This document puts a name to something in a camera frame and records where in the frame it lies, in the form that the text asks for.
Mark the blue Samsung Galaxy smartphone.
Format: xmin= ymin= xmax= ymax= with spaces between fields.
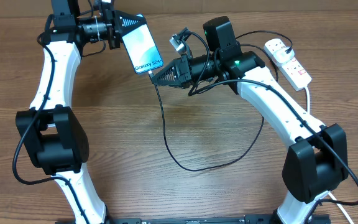
xmin=122 ymin=23 xmax=163 ymax=74

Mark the white charger plug adapter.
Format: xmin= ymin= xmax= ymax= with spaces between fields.
xmin=273 ymin=47 xmax=295 ymax=65

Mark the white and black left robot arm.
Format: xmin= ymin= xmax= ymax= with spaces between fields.
xmin=15 ymin=1 xmax=146 ymax=223

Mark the black USB charging cable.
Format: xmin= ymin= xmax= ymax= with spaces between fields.
xmin=147 ymin=30 xmax=293 ymax=172

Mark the white power strip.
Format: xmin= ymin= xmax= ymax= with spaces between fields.
xmin=264 ymin=39 xmax=312 ymax=91

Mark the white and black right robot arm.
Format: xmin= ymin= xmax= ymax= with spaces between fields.
xmin=150 ymin=16 xmax=355 ymax=223

